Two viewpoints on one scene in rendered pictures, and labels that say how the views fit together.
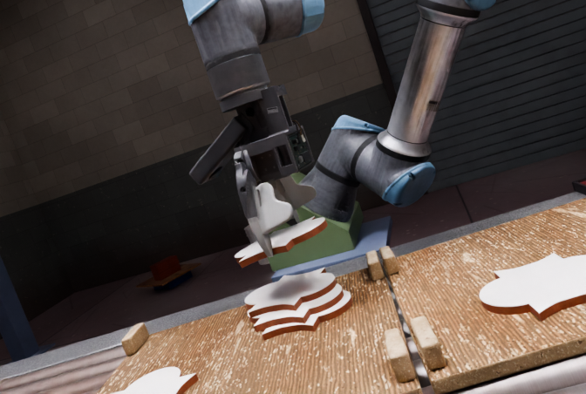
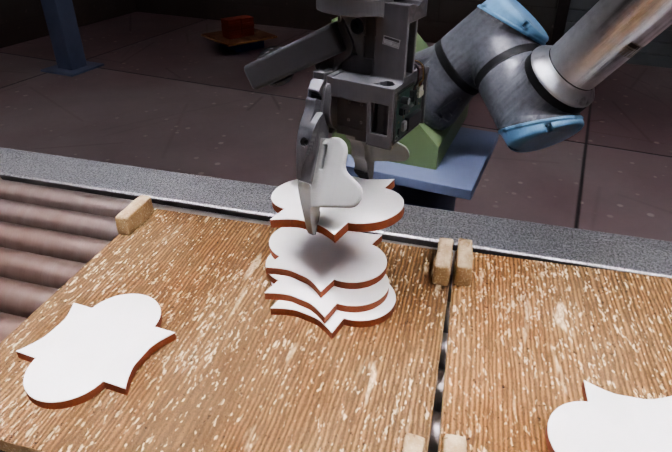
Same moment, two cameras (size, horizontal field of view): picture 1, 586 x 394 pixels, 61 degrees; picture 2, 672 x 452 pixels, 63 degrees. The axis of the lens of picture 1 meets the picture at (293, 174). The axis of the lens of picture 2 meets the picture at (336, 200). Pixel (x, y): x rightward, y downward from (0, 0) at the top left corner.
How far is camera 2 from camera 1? 0.25 m
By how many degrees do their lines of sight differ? 25
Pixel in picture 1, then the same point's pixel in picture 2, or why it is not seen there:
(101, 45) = not seen: outside the picture
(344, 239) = (429, 153)
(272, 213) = (333, 187)
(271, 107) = (391, 37)
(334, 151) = (467, 41)
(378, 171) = (509, 99)
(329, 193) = (436, 91)
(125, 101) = not seen: outside the picture
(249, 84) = not seen: outside the picture
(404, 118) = (581, 50)
